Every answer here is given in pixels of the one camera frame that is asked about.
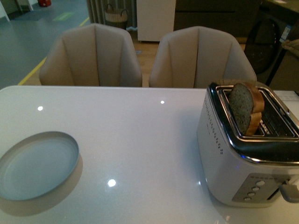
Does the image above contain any slice of bread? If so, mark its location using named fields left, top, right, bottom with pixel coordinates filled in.
left=228, top=83, right=264, bottom=136

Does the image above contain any white round plate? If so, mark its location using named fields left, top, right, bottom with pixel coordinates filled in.
left=0, top=132, right=79, bottom=201

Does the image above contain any right beige chair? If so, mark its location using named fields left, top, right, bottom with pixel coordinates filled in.
left=149, top=26, right=257, bottom=88

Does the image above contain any beige chair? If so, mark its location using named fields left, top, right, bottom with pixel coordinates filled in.
left=149, top=26, right=257, bottom=88
left=39, top=23, right=142, bottom=87

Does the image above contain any left beige chair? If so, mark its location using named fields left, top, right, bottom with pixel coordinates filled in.
left=39, top=23, right=142, bottom=87

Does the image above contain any white cabinet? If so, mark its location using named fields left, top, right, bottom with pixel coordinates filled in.
left=136, top=0, right=176, bottom=42

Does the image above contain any grey curtain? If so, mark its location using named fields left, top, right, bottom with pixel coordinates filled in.
left=86, top=0, right=137, bottom=29

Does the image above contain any white chrome two-slot toaster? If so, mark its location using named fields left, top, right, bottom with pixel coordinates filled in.
left=197, top=81, right=299, bottom=207

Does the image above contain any dark kitchen counter cabinet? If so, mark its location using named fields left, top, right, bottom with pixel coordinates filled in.
left=174, top=0, right=261, bottom=37

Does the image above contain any label card on table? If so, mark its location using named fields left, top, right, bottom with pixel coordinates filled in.
left=274, top=90, right=299, bottom=101

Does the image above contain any black front-load washing machine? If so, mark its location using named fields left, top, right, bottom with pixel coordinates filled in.
left=244, top=0, right=296, bottom=79

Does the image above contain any woven basket with handles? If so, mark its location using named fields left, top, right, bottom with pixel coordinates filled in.
left=105, top=3, right=128, bottom=30

